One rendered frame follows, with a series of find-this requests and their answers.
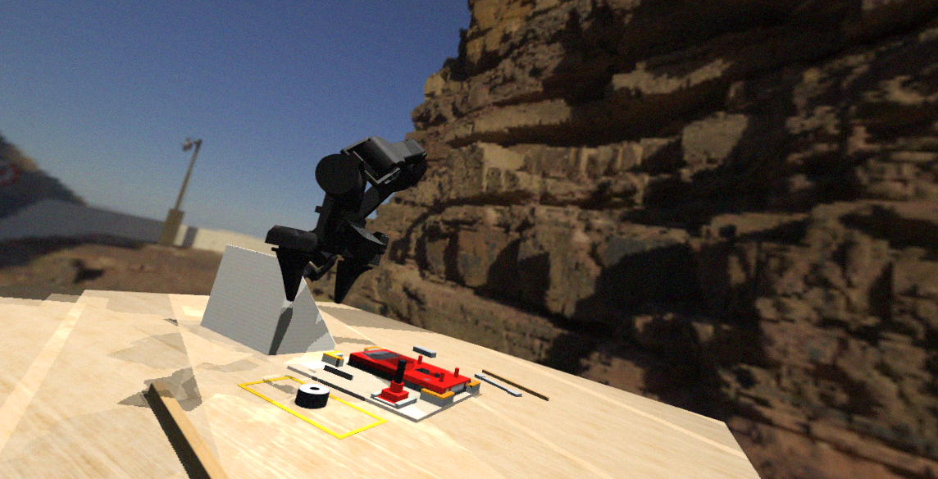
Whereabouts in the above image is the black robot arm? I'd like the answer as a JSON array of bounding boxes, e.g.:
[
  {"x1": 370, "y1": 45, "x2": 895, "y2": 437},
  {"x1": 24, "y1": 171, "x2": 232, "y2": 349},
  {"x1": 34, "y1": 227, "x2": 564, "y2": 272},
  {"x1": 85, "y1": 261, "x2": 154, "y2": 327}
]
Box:
[{"x1": 303, "y1": 136, "x2": 427, "y2": 282}]

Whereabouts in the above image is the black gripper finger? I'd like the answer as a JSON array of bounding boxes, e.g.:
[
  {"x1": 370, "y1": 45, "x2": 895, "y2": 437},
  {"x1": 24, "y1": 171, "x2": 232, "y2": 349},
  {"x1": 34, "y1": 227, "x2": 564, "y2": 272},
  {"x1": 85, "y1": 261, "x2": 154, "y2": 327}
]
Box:
[
  {"x1": 271, "y1": 247, "x2": 314, "y2": 302},
  {"x1": 334, "y1": 260, "x2": 373, "y2": 303}
]

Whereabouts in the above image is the black tyre with grey rim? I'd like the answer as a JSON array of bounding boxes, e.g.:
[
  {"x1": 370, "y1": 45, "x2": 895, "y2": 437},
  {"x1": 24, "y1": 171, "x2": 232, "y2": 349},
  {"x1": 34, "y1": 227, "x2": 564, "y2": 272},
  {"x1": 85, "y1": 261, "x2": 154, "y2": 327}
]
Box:
[{"x1": 294, "y1": 383, "x2": 330, "y2": 409}]

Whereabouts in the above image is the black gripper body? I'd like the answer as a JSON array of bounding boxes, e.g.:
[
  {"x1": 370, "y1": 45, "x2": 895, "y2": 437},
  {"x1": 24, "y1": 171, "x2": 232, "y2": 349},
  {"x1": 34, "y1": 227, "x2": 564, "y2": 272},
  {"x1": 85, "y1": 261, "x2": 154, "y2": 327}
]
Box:
[{"x1": 265, "y1": 200, "x2": 381, "y2": 266}]

